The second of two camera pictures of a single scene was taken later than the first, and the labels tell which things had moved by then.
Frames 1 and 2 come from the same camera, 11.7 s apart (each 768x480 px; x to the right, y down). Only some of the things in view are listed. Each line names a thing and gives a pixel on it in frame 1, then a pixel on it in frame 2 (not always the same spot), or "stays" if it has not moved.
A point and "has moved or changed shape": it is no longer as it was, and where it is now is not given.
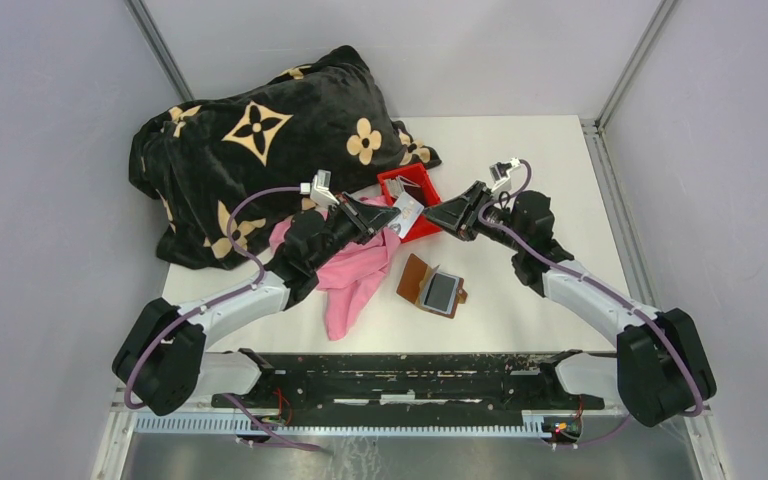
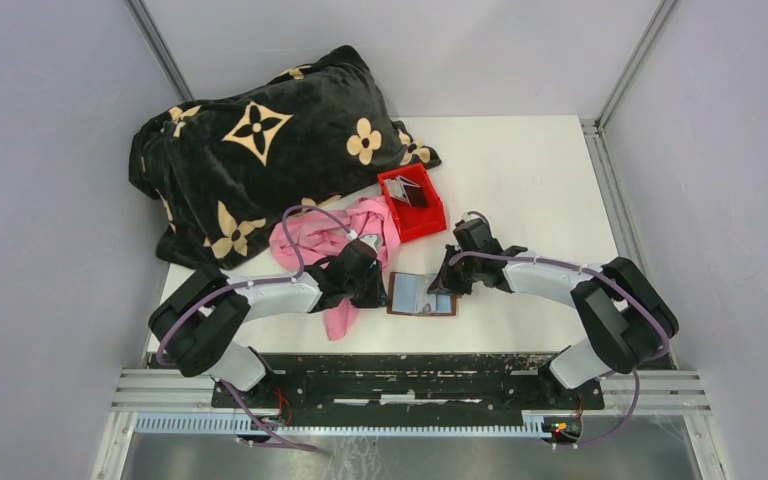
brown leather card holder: (427, 286) has moved or changed shape
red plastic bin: (416, 183) stays
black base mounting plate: (408, 387) stays
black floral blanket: (227, 175) stays
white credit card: (410, 212) -> (441, 303)
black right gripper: (463, 211) -> (444, 281)
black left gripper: (368, 219) -> (378, 297)
